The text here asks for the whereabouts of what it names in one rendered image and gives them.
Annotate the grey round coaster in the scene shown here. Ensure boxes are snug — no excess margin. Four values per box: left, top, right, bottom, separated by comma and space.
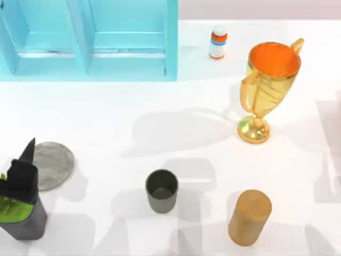
31, 141, 75, 191

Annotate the dark grey cup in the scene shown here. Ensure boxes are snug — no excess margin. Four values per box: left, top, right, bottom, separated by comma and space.
145, 169, 178, 214

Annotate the light blue rack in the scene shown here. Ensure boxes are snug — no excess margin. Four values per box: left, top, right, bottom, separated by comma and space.
0, 0, 180, 82

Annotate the wooden cup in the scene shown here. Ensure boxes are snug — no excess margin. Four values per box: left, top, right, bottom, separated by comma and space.
228, 189, 273, 247

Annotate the orange and white bottle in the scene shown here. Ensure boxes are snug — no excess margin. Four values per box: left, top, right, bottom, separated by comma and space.
208, 24, 229, 60

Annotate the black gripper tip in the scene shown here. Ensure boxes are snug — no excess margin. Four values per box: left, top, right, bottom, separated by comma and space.
0, 138, 38, 205

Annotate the gold trophy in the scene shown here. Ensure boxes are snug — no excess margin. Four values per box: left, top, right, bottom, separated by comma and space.
237, 37, 305, 145

